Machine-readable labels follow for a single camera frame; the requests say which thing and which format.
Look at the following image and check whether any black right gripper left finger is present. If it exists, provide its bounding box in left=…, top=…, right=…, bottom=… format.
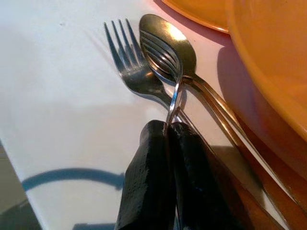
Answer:
left=114, top=119, right=178, bottom=230

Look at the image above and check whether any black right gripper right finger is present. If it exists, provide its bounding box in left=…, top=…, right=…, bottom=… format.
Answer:
left=169, top=121, right=253, bottom=230

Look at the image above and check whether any silver metal fork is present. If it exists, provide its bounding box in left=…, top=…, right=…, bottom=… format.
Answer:
left=140, top=29, right=184, bottom=131
left=103, top=18, right=286, bottom=230

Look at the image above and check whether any silver metal spoon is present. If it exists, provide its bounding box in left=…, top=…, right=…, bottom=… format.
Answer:
left=139, top=13, right=307, bottom=218

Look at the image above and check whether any orange plastic bowl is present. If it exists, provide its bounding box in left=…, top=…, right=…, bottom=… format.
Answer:
left=217, top=0, right=307, bottom=213

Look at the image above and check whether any orange plastic plate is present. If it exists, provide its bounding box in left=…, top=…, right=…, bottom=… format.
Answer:
left=160, top=0, right=231, bottom=35

